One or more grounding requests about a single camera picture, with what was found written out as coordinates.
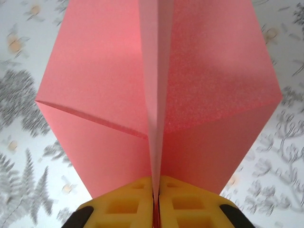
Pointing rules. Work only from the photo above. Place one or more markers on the pink cloth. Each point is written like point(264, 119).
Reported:
point(95, 95)

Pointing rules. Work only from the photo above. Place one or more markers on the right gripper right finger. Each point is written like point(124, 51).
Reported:
point(190, 206)

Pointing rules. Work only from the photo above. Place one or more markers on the floral printed table mat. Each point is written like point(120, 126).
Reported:
point(19, 166)

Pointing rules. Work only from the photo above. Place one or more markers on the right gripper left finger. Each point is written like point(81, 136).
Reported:
point(123, 206)

